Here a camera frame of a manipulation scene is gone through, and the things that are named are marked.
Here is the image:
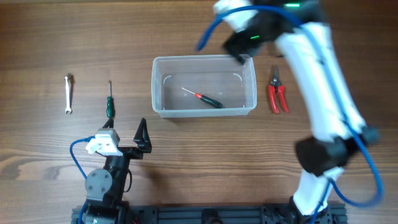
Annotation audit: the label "red handled cutting pliers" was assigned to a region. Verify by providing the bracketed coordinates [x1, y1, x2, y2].
[268, 65, 289, 113]

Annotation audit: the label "red black screwdriver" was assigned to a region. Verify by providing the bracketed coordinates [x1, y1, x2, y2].
[182, 88, 223, 109]

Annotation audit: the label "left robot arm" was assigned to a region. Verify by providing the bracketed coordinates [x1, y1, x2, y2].
[78, 118, 152, 224]

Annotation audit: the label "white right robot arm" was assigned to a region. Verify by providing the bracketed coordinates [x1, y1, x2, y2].
[213, 1, 384, 223]

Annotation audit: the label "clear plastic container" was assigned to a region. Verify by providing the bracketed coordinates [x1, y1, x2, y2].
[151, 55, 257, 118]

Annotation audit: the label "small silver wrench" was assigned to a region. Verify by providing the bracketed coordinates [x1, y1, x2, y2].
[64, 73, 72, 114]

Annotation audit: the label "green handled screwdriver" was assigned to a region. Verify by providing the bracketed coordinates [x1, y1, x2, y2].
[106, 80, 115, 119]

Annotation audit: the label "blue left camera cable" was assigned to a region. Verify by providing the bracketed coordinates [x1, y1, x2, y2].
[69, 136, 96, 224]

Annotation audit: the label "blue camera cable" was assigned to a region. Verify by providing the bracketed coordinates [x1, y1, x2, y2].
[69, 136, 96, 224]
[195, 4, 385, 224]

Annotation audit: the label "blue right camera cable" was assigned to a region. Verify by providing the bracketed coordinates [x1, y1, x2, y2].
[195, 4, 385, 224]

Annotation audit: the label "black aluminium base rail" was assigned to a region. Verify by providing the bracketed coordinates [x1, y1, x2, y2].
[71, 203, 348, 224]

